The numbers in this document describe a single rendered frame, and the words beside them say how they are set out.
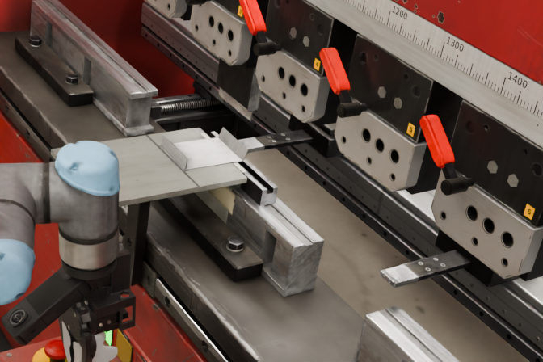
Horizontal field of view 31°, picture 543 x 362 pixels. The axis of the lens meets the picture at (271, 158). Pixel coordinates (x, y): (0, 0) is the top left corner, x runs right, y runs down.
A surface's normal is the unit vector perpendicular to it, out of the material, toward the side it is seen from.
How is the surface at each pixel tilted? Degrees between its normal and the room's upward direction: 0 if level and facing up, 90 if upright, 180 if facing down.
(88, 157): 5
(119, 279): 90
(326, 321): 0
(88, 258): 93
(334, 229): 0
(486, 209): 90
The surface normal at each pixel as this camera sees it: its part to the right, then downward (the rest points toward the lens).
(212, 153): 0.16, -0.87
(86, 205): 0.18, 0.52
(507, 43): -0.82, 0.15
